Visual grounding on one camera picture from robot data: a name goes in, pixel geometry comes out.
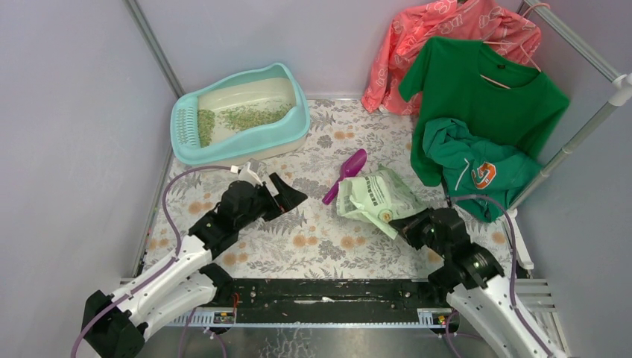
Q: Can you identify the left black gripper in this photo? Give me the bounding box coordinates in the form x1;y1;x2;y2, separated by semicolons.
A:
236;175;308;233

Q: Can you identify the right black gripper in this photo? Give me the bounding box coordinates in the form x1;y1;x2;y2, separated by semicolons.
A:
387;207;449;259

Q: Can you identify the green cat litter bag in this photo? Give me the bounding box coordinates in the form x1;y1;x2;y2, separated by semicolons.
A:
336;165;428;239

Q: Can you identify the purple litter scoop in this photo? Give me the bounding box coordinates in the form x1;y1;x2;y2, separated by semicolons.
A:
322;148;367;205

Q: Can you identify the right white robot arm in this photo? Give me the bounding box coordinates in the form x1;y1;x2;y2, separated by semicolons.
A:
389;208;566;357

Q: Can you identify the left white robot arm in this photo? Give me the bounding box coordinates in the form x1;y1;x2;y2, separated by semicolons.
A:
71;163;308;357

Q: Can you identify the teal cat litter box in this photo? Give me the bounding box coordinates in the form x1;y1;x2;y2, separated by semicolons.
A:
170;63;311;166

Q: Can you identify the green litter pile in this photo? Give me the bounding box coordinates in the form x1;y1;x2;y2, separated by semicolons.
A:
197;102;294;148

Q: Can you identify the floral patterned mat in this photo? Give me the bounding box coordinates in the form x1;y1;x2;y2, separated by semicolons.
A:
139;100;511;278

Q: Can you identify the green jersey with orange logo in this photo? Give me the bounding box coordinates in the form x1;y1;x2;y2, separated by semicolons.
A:
422;118;541;209

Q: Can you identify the green t-shirt on hanger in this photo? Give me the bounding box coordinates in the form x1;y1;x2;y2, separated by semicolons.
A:
397;37;570;186

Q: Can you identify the pink clothes hanger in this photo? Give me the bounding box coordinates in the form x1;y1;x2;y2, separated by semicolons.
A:
479;2;552;90

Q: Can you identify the pink patterned garment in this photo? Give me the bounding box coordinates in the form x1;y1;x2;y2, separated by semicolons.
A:
361;0;542;115

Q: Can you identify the metal clothes rack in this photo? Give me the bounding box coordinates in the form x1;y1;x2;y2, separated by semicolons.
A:
518;1;631;277

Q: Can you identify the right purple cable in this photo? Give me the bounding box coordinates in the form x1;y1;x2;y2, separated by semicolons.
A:
444;194;557;358

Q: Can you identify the purple cable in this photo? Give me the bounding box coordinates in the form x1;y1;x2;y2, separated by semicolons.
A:
444;194;557;358
70;165;241;358

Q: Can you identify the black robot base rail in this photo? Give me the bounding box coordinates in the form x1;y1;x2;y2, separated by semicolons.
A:
208;278;453;329

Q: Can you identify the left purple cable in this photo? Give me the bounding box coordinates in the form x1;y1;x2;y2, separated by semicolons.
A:
70;165;241;358

